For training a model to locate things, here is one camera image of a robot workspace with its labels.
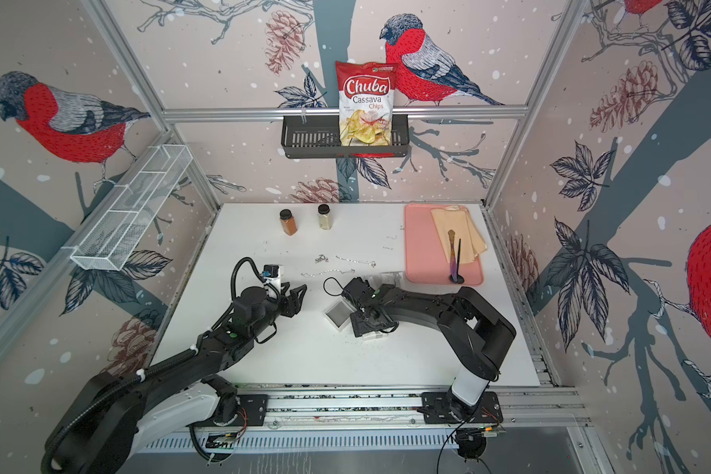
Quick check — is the white jewelry box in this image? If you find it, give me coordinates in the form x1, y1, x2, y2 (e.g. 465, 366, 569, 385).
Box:
324, 297, 356, 332

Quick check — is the white lift-off box lid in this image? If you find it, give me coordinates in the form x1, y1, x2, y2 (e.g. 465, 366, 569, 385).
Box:
375, 272, 403, 288

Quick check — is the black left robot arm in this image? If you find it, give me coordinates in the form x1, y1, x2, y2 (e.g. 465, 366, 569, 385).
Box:
41, 266, 307, 473

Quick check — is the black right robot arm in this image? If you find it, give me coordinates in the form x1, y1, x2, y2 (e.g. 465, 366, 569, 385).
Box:
340, 278, 517, 409

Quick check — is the pink plastic tray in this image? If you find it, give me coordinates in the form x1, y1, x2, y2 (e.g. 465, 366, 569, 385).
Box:
404, 203, 484, 286

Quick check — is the orange spice jar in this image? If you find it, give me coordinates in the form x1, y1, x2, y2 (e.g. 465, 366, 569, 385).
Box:
280, 209, 297, 236

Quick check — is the pale spice jar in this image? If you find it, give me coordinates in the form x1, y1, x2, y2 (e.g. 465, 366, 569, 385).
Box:
317, 203, 332, 230

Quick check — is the black spoon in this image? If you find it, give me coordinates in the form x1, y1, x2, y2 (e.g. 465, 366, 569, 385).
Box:
450, 239, 464, 284

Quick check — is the iridescent purple spoon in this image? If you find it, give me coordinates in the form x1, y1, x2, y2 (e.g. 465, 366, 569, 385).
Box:
448, 229, 458, 282

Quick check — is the beige folded cloth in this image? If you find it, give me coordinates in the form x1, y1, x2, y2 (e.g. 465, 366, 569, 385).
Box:
431, 205, 488, 265

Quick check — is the Chuba cassava chips bag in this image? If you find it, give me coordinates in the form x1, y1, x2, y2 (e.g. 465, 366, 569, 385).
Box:
335, 61, 397, 146

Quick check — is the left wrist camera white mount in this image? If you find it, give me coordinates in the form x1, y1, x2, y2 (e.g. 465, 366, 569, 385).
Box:
262, 265, 282, 292

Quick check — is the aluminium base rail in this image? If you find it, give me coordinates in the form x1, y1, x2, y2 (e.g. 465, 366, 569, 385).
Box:
97, 384, 591, 434

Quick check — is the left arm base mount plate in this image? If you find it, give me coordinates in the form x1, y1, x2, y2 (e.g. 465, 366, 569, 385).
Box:
221, 394, 269, 428

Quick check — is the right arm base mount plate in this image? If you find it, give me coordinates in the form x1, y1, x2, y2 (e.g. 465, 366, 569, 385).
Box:
417, 391, 504, 425

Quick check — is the black wire wall basket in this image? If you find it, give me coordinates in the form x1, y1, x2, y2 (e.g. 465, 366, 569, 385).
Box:
282, 115, 410, 159

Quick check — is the white wire mesh shelf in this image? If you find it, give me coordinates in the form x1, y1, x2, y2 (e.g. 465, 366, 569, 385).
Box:
70, 144, 193, 271

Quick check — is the horizontal aluminium frame bar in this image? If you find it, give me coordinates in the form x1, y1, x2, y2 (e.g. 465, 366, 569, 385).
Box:
161, 105, 531, 124

